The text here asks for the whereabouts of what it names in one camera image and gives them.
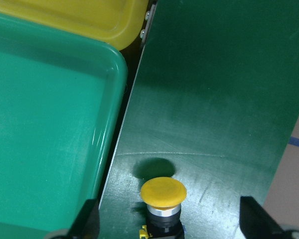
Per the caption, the green plastic tray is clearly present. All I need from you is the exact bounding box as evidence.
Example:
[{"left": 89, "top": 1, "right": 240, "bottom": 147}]
[{"left": 0, "top": 13, "right": 128, "bottom": 239}]

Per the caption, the yellow plastic tray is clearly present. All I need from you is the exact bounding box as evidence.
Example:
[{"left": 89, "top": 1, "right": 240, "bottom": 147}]
[{"left": 0, "top": 0, "right": 148, "bottom": 50}]

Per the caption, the green conveyor belt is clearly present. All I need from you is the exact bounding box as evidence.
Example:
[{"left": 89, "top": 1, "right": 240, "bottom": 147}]
[{"left": 100, "top": 0, "right": 299, "bottom": 239}]

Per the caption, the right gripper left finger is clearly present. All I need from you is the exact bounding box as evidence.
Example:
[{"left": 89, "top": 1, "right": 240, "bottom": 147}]
[{"left": 66, "top": 199, "right": 100, "bottom": 239}]

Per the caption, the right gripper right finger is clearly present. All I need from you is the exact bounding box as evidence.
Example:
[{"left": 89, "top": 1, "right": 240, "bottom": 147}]
[{"left": 239, "top": 196, "right": 284, "bottom": 239}]

